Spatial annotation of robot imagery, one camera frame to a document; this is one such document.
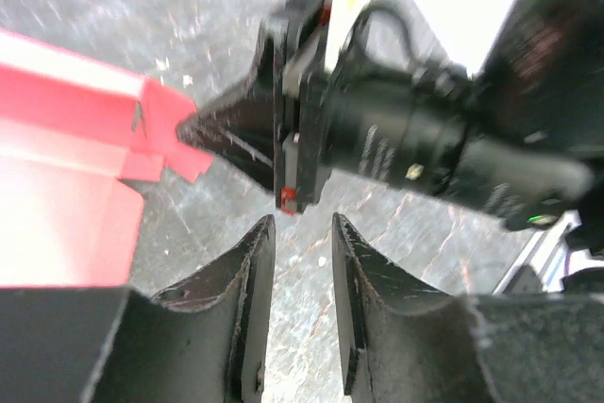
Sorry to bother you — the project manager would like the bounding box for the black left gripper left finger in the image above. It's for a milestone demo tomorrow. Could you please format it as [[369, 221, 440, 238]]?
[[1, 215, 276, 402]]

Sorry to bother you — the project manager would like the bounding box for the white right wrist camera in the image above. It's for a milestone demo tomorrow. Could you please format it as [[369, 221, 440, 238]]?
[[282, 0, 458, 96]]

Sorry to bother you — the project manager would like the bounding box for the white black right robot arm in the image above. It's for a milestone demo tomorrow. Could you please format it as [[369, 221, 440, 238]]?
[[176, 0, 603, 258]]

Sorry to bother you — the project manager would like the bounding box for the pink paper box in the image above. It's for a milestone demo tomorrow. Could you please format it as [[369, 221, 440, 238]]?
[[1, 31, 211, 288]]

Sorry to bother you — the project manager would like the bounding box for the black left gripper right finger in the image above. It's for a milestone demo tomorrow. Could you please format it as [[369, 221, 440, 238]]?
[[332, 214, 603, 402]]

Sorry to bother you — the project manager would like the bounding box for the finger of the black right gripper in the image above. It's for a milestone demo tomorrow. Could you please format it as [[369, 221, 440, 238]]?
[[176, 63, 274, 193]]

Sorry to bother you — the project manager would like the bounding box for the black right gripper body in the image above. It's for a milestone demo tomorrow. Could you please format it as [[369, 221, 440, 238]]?
[[257, 0, 468, 213]]

